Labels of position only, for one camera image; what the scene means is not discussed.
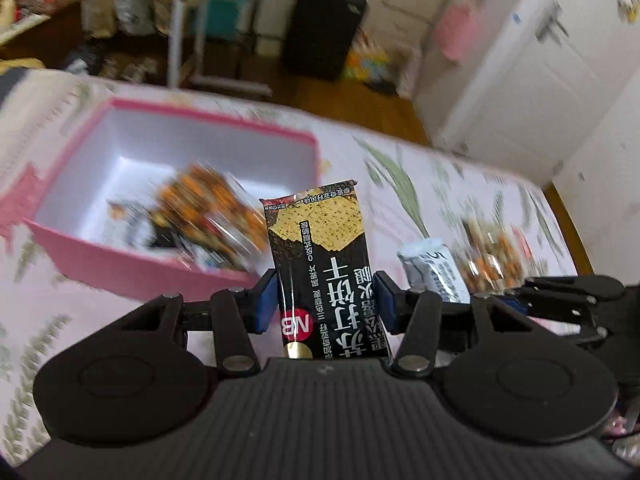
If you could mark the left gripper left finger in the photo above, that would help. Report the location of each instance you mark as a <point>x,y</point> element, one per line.
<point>237,313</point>

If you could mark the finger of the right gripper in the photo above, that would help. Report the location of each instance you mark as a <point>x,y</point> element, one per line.
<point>566,305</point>

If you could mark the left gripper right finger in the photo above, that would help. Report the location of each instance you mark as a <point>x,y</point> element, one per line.
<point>416,317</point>

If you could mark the white snack packet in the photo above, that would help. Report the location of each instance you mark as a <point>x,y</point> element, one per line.
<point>430,267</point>

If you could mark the black cracker packet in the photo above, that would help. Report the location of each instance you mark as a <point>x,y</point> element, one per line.
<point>326,289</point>

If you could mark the clear bag coated peanuts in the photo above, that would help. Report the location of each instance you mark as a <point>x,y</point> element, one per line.
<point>488,258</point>

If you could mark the floral bed sheet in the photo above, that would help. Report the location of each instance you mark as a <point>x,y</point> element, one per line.
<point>405,191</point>

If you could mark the pink cardboard box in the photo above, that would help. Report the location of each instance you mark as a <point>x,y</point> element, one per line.
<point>97,214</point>

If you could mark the colourful gift bag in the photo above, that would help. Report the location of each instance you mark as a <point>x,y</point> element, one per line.
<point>366,61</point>

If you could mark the white door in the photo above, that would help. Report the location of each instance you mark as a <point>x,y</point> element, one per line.
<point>553,72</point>

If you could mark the pink hanging bag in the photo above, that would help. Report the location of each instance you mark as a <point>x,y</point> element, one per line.
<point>456,32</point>

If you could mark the wooden rolling desk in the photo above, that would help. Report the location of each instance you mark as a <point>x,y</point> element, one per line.
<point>187,46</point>

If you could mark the black suitcase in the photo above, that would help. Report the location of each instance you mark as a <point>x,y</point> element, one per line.
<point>319,36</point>

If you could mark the wooden nightstand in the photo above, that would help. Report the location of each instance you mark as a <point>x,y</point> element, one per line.
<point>51,41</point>

